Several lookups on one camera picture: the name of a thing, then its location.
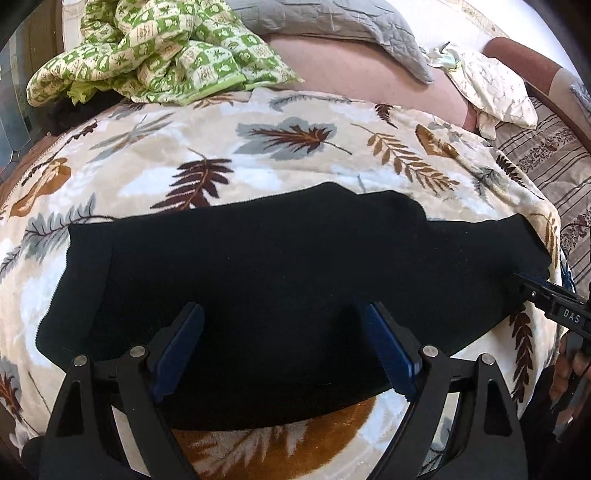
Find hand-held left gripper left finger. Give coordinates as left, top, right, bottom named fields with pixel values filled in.
left=39, top=302, right=206, bottom=480

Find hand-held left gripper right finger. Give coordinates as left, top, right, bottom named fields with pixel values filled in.
left=355, top=302, right=530, bottom=480

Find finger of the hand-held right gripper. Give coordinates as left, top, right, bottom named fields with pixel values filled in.
left=512, top=272, right=583, bottom=305
left=519, top=283, right=553, bottom=316

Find black pants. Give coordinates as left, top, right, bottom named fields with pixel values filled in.
left=36, top=182, right=553, bottom=426

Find person's right hand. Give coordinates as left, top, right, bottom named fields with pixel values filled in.
left=551, top=332, right=583, bottom=418

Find brown striped bed cover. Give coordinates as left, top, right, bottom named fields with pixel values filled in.
left=493, top=98, right=591, bottom=296

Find leaf print fleece blanket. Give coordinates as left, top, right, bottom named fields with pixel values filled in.
left=0, top=88, right=578, bottom=480

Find white patterned cloth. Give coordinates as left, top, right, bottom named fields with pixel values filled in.
left=426, top=42, right=539, bottom=140

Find brown wooden headboard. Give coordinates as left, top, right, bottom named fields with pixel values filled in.
left=482, top=37, right=591, bottom=139

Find pink bed sheet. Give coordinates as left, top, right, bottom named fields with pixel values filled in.
left=267, top=34, right=482, bottom=132

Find green checkered quilt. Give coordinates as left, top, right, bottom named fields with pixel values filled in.
left=26, top=0, right=305, bottom=108

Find grey quilted pillow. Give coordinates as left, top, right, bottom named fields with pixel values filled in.
left=225, top=0, right=437, bottom=85

